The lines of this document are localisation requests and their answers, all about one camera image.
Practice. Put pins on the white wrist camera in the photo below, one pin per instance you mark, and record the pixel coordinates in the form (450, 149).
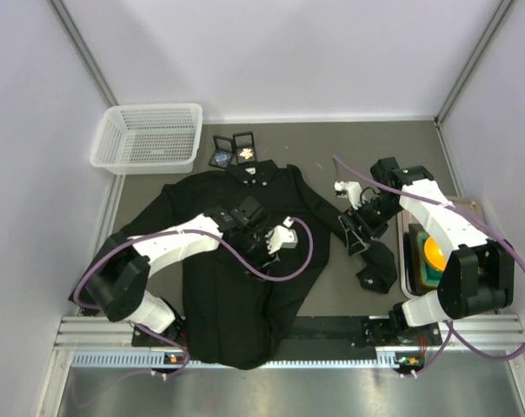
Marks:
(351, 191)
(282, 236)

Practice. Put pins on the black button shirt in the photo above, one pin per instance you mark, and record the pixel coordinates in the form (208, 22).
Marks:
(216, 286)

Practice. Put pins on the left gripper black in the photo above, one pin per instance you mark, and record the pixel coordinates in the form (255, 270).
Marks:
(255, 250)

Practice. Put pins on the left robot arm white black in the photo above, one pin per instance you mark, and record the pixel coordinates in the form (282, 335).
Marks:
(116, 281)

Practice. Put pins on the aluminium rail frame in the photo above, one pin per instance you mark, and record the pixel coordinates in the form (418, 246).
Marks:
(470, 377)

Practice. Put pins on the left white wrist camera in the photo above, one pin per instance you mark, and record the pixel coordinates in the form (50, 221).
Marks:
(282, 236)

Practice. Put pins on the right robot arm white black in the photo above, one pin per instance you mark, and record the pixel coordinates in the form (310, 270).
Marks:
(479, 273)

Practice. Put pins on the green black mat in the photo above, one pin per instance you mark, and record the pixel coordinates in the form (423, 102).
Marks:
(420, 277)

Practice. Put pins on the metal tray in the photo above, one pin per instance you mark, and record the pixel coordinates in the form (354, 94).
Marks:
(404, 218)

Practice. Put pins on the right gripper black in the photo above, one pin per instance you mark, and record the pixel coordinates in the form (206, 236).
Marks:
(354, 223)

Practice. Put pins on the orange bowl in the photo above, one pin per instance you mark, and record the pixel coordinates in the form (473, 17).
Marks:
(434, 257)

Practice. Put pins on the black box gold brooch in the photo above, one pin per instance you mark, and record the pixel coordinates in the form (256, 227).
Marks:
(245, 149)

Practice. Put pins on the white perforated plastic basket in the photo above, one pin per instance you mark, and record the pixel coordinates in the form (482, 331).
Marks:
(148, 139)

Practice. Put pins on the grey slotted cable duct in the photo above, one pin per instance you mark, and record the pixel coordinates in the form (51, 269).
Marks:
(161, 359)

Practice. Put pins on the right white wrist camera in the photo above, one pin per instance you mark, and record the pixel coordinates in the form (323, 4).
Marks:
(351, 191)

